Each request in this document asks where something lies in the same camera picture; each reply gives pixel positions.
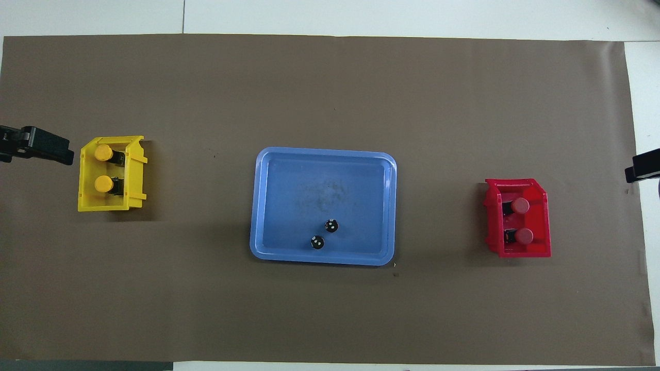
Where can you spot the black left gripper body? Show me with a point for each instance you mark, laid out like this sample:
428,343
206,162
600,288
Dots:
9,144

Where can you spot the yellow push button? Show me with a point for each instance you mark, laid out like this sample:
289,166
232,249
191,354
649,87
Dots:
103,153
103,184

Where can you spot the red push button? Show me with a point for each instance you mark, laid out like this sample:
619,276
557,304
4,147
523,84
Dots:
524,236
520,205

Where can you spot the blue plastic tray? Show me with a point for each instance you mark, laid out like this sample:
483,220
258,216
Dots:
289,206

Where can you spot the yellow plastic bin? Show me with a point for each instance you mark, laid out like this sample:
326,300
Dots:
85,198

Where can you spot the red plastic bin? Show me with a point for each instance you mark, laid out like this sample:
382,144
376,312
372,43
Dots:
539,247

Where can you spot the brown paper table mat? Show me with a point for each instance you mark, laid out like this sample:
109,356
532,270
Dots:
330,309

